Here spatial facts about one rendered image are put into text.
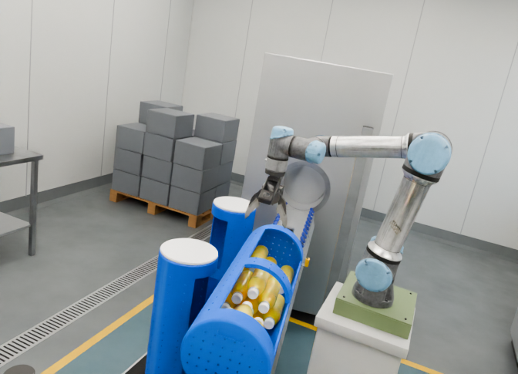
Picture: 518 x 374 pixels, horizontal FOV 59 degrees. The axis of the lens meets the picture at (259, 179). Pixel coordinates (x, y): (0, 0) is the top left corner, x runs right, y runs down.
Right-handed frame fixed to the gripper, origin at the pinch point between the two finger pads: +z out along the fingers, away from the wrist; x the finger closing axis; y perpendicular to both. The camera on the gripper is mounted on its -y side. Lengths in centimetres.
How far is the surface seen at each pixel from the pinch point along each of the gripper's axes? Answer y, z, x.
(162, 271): 30, 46, 48
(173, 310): 27, 62, 39
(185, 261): 29, 37, 38
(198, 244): 50, 38, 39
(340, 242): 105, 40, -30
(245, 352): -36.9, 26.3, -6.9
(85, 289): 139, 142, 153
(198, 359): -37, 33, 7
